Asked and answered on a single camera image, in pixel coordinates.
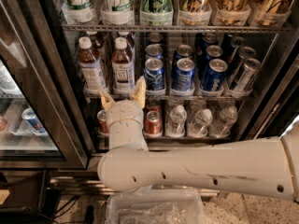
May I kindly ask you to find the wire shelf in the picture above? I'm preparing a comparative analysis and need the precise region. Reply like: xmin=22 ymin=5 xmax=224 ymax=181
xmin=85 ymin=94 xmax=254 ymax=101
xmin=62 ymin=23 xmax=294 ymax=34

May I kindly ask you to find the clear plastic bin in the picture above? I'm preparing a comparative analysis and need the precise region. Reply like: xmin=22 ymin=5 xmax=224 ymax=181
xmin=105 ymin=189 xmax=206 ymax=224

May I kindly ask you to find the left front tea bottle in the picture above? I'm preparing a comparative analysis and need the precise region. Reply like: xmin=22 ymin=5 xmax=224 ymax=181
xmin=78 ymin=36 xmax=107 ymax=90

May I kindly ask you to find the water bottle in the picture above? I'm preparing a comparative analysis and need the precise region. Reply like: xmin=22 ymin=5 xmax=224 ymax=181
xmin=188 ymin=108 xmax=213 ymax=138
xmin=166 ymin=105 xmax=187 ymax=137
xmin=209 ymin=105 xmax=237 ymax=138

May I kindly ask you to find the front water bottle right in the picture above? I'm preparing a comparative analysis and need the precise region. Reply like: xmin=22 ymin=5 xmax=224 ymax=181
xmin=209 ymin=105 xmax=237 ymax=138

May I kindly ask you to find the blue can column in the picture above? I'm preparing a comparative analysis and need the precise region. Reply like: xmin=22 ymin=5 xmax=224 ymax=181
xmin=173 ymin=44 xmax=193 ymax=63
xmin=200 ymin=45 xmax=223 ymax=75
xmin=201 ymin=59 xmax=228 ymax=91
xmin=145 ymin=44 xmax=164 ymax=60
xmin=171 ymin=58 xmax=195 ymax=91
xmin=144 ymin=58 xmax=164 ymax=91

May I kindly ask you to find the white tall can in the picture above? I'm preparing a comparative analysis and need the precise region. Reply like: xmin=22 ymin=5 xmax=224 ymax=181
xmin=64 ymin=0 xmax=95 ymax=23
xmin=101 ymin=0 xmax=134 ymax=25

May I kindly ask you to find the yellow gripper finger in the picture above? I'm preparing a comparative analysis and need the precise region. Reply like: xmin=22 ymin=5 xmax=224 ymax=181
xmin=100 ymin=90 xmax=115 ymax=111
xmin=131 ymin=76 xmax=146 ymax=108

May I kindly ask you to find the open right fridge door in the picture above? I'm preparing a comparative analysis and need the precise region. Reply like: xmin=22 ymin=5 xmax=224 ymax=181
xmin=242 ymin=27 xmax=299 ymax=139

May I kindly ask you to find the middle wire shelf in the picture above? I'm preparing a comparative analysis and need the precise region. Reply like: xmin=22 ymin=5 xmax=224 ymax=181
xmin=85 ymin=94 xmax=254 ymax=101

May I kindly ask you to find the white tall can left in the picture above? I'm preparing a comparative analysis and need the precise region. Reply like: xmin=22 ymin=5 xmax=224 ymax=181
xmin=64 ymin=0 xmax=95 ymax=23

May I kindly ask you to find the rear tea bottle left column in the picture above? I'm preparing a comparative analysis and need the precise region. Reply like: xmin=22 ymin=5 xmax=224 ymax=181
xmin=87 ymin=32 xmax=106 ymax=58

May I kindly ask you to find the left glass fridge door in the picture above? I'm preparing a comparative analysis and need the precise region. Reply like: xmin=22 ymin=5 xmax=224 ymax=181
xmin=0 ymin=0 xmax=92 ymax=170

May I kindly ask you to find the front water bottle middle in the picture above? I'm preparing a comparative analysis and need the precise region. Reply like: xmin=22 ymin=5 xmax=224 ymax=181
xmin=188 ymin=108 xmax=213 ymax=138

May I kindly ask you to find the gold tall can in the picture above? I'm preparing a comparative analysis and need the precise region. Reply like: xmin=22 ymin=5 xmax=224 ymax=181
xmin=178 ymin=0 xmax=212 ymax=26
xmin=212 ymin=0 xmax=250 ymax=26
xmin=249 ymin=0 xmax=292 ymax=27

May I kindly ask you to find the front red can right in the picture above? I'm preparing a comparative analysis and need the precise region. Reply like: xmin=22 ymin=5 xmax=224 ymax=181
xmin=145 ymin=111 xmax=162 ymax=134

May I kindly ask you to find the green tall can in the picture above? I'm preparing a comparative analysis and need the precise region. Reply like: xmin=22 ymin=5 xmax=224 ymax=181
xmin=140 ymin=0 xmax=173 ymax=26

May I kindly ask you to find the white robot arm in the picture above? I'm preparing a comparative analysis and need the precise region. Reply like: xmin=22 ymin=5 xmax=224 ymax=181
xmin=97 ymin=78 xmax=299 ymax=202

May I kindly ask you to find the tea bottle blue label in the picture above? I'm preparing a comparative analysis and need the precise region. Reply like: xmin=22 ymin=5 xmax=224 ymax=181
xmin=111 ymin=36 xmax=136 ymax=95

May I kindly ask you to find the front orange can left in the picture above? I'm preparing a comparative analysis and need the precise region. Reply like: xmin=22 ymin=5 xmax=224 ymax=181
xmin=97 ymin=110 xmax=108 ymax=133

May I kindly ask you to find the upper wire shelf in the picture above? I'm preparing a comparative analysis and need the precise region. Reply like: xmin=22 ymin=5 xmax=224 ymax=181
xmin=62 ymin=23 xmax=294 ymax=34

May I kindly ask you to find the front water bottle left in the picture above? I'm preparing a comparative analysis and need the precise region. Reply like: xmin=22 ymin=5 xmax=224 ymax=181
xmin=166 ymin=105 xmax=187 ymax=137

